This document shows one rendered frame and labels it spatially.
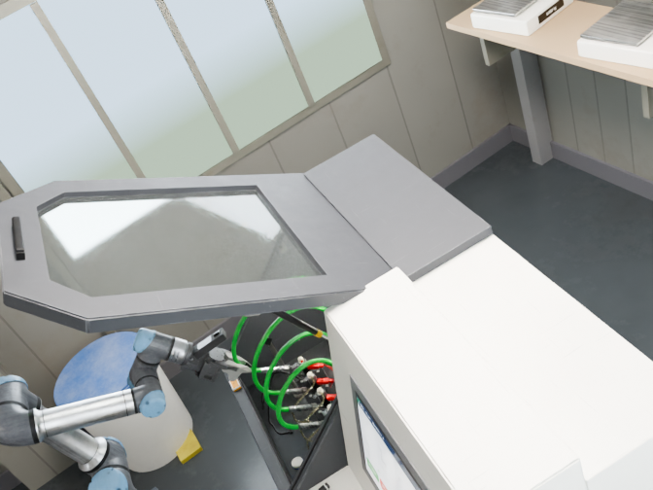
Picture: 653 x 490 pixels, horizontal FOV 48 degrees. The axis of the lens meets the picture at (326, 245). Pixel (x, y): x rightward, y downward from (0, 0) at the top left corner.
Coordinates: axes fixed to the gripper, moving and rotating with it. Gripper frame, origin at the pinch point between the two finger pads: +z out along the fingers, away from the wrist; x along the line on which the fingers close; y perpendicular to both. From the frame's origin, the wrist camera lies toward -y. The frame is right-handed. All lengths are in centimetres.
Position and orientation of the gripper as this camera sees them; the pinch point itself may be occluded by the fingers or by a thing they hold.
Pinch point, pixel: (248, 366)
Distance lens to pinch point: 231.5
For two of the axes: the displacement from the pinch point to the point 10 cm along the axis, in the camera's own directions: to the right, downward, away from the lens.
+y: -4.1, 8.6, 3.1
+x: 1.4, 3.9, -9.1
